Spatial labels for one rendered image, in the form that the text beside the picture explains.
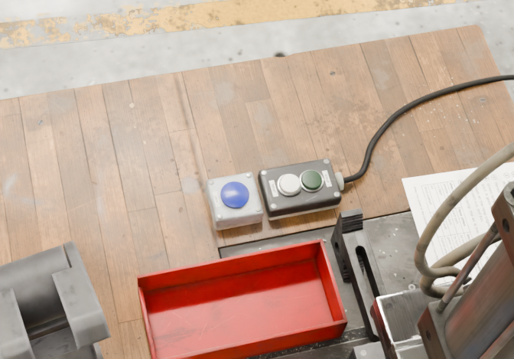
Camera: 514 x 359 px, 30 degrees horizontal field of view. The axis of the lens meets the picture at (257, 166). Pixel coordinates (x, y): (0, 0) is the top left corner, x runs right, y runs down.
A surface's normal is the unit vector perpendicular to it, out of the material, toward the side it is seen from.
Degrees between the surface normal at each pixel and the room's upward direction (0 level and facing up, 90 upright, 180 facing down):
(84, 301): 22
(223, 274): 90
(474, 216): 1
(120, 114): 0
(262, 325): 0
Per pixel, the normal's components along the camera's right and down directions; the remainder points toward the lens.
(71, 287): -0.07, -0.76
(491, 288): -0.98, 0.13
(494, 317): -0.80, 0.49
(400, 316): 0.07, -0.48
